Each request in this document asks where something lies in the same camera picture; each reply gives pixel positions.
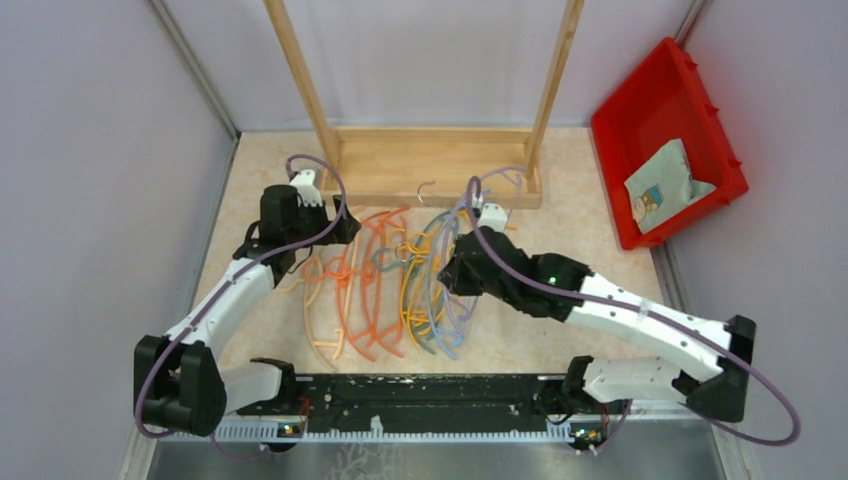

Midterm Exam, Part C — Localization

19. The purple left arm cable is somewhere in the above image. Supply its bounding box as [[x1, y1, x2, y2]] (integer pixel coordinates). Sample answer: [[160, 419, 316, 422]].
[[134, 154, 348, 462]]

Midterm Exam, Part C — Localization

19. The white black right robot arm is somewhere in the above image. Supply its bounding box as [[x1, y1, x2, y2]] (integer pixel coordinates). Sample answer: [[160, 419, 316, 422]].
[[438, 227, 756, 423]]

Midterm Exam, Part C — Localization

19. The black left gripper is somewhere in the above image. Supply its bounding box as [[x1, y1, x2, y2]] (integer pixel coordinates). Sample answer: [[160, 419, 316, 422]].
[[287, 194, 360, 249]]

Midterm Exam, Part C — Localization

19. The beige plastic hanger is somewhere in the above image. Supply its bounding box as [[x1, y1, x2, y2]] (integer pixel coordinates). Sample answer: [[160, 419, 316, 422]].
[[281, 236, 361, 373]]

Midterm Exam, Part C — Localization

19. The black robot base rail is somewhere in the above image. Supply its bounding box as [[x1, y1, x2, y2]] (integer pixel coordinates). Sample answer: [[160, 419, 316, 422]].
[[158, 372, 631, 454]]

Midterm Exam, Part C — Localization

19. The printed cloth in bin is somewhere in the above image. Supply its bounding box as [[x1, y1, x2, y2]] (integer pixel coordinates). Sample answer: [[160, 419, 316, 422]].
[[624, 138, 716, 234]]

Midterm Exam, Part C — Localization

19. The orange plastic hanger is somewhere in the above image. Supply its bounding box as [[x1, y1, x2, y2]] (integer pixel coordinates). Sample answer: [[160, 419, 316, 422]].
[[321, 206, 386, 372], [341, 206, 409, 363]]

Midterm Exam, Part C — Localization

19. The wooden hanger rack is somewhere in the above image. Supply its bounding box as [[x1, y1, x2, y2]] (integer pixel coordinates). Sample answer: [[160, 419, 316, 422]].
[[264, 1, 584, 209]]

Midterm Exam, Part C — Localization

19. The red plastic bin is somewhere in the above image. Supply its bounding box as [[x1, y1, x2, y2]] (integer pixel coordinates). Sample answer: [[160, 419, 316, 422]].
[[591, 37, 748, 250]]

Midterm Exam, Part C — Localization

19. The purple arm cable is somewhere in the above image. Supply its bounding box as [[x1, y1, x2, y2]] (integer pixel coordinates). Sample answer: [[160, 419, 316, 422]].
[[134, 154, 348, 462], [463, 166, 802, 456]]

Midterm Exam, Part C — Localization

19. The light blue plastic hanger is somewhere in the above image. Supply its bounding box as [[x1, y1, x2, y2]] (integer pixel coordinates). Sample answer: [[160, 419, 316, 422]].
[[396, 190, 493, 361]]

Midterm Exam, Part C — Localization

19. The yellow plastic hanger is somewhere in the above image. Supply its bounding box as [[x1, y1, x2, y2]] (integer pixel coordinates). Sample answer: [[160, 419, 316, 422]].
[[392, 209, 495, 351], [402, 223, 518, 347]]

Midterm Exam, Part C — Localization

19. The lilac plastic hanger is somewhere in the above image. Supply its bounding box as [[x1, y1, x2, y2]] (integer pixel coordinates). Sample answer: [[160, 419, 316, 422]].
[[417, 180, 499, 342]]

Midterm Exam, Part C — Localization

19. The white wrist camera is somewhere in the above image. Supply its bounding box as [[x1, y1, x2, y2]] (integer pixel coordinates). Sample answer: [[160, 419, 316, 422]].
[[477, 202, 509, 233], [289, 169, 323, 207]]

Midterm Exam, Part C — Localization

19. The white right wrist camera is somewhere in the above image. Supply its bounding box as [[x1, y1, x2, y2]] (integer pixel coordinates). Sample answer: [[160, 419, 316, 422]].
[[477, 202, 509, 233]]

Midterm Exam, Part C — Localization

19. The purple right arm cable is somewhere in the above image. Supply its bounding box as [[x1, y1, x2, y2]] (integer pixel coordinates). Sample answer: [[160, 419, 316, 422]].
[[463, 166, 802, 456]]

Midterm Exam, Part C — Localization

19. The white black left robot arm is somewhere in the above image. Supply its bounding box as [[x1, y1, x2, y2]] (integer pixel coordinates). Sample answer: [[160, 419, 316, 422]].
[[133, 185, 361, 438]]

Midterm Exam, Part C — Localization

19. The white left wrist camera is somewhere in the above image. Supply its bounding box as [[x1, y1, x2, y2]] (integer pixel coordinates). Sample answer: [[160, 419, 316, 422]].
[[289, 169, 323, 207]]

